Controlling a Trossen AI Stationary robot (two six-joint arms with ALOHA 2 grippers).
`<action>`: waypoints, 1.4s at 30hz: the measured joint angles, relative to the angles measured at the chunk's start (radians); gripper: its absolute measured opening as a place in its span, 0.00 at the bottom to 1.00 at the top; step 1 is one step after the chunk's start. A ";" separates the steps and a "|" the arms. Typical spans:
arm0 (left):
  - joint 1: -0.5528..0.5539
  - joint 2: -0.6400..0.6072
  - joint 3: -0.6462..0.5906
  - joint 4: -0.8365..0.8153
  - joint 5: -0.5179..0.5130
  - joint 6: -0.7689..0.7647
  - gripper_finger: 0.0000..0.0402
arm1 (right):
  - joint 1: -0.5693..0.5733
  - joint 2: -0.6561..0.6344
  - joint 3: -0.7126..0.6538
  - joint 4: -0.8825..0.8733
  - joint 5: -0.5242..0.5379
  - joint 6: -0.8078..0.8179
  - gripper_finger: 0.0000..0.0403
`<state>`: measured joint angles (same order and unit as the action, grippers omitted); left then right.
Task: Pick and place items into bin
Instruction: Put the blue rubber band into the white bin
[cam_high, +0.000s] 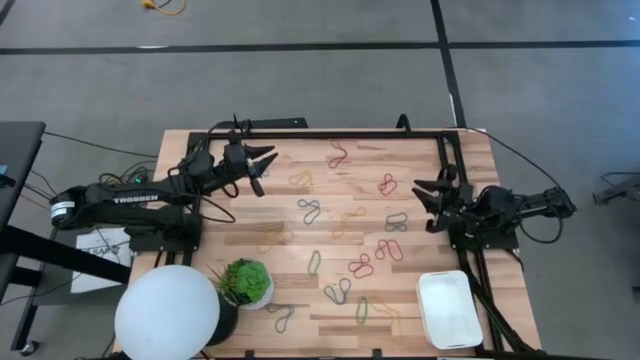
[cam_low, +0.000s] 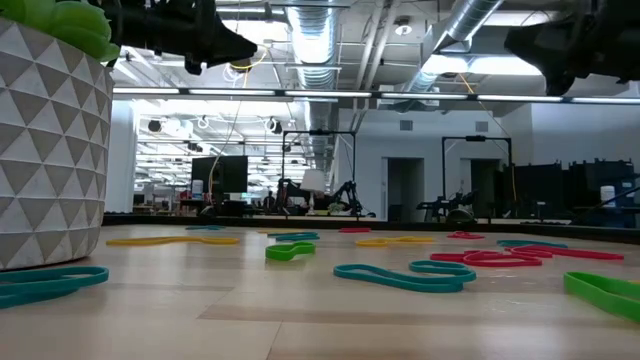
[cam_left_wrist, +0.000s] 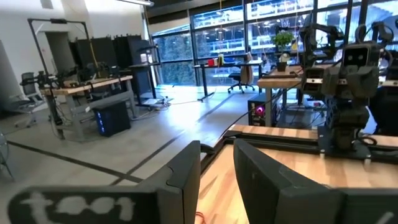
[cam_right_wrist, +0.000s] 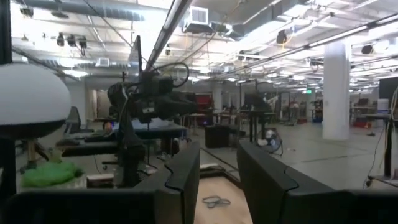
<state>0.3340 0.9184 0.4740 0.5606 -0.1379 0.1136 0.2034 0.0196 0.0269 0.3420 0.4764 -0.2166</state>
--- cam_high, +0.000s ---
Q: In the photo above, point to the black metal table frame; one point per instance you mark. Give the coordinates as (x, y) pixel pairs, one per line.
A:
(325, 135)

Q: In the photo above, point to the black power strip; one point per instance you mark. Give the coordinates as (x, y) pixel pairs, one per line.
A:
(140, 178)

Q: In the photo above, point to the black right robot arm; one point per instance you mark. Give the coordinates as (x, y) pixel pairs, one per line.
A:
(500, 205)

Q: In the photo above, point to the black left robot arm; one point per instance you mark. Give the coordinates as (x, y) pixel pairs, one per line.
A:
(130, 200)

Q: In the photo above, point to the black caster wheel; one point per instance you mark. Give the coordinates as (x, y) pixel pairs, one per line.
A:
(30, 347)

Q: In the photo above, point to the black box with antenna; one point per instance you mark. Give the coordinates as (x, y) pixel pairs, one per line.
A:
(275, 123)

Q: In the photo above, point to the black desk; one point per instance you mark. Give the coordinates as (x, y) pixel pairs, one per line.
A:
(20, 150)

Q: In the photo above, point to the black lamp base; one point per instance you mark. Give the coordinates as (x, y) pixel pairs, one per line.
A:
(227, 320)

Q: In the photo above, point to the white plastic bin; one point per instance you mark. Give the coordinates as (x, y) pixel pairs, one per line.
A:
(447, 310)

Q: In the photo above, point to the red rubber band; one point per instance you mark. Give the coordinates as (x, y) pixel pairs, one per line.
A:
(339, 150)
(361, 265)
(386, 248)
(387, 184)

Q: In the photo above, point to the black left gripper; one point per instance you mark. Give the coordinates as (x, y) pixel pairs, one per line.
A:
(234, 160)

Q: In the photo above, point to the white grey triangle-pattern pot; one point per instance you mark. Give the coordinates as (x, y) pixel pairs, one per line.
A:
(262, 302)

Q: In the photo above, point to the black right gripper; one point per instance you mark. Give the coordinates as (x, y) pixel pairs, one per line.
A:
(455, 202)

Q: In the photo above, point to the white printed paper sheet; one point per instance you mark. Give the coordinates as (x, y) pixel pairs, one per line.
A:
(95, 240)

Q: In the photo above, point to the green succulent plant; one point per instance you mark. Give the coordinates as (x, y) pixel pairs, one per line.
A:
(247, 280)

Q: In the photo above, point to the green rubber band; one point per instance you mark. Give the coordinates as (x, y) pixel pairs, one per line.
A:
(357, 311)
(319, 260)

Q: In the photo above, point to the black equipment stand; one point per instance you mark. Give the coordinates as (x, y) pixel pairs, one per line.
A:
(622, 190)

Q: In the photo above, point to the white globe lamp shade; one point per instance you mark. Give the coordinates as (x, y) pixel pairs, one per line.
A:
(165, 315)

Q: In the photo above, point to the yellow rubber band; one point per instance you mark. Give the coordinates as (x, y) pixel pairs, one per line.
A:
(274, 239)
(301, 174)
(387, 311)
(348, 216)

